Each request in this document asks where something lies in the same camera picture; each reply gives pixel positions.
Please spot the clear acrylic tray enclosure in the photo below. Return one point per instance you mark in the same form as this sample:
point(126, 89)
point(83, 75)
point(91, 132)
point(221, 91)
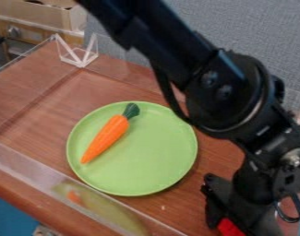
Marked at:
point(46, 95)

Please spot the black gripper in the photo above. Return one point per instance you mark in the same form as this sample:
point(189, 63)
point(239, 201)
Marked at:
point(255, 219)

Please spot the wooden cabinet with knob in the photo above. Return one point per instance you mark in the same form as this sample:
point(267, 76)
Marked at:
point(25, 34)

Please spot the green round plate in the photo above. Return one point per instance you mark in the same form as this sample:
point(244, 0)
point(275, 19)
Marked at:
point(148, 160)

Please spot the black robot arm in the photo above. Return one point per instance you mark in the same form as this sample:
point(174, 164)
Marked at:
point(223, 93)

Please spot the cardboard box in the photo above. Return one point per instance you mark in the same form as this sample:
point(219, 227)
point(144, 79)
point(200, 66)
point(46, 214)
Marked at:
point(61, 14)

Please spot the red plastic block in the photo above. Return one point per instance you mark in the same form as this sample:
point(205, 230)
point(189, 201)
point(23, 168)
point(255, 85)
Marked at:
point(228, 228)

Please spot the orange toy carrot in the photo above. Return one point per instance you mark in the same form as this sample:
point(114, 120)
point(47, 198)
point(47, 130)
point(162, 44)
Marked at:
point(112, 132)

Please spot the clear acrylic triangle bracket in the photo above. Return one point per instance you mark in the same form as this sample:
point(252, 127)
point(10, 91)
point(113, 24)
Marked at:
point(74, 55)

